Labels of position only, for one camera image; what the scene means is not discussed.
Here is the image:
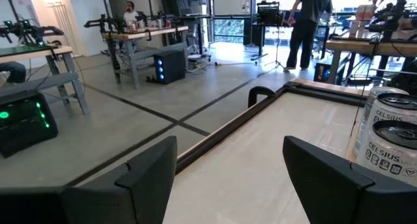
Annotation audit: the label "white board panel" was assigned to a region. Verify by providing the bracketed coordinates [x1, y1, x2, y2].
[213, 0, 252, 16]

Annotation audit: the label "small lit computer case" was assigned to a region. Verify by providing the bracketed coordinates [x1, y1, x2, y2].
[313, 61, 333, 83]

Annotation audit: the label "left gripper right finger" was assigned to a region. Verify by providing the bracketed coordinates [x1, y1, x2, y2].
[281, 135, 417, 224]

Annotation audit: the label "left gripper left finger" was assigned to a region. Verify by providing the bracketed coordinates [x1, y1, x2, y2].
[0, 135, 179, 224]

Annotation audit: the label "black table frame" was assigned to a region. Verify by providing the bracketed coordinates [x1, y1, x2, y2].
[175, 80, 371, 175]

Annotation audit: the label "grey leg wooden workbench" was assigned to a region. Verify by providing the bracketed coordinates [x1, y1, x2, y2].
[102, 25, 190, 90]

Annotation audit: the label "blue-lit black computer case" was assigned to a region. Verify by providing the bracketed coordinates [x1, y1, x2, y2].
[152, 49, 186, 85]

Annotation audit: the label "pale cartons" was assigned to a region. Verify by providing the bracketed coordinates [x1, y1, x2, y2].
[350, 4, 377, 38]

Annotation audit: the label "white can teal label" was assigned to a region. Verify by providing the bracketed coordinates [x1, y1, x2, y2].
[352, 86, 410, 157]

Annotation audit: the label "person's leg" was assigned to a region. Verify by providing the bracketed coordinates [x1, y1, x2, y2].
[0, 61, 27, 85]

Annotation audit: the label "person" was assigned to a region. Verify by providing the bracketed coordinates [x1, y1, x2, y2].
[283, 0, 334, 72]
[122, 1, 141, 26]

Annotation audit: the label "black device on stand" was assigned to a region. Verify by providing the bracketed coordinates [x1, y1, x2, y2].
[250, 1, 284, 68]

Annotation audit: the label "grey leg workbench green mat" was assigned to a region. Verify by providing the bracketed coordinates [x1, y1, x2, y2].
[0, 44, 91, 116]

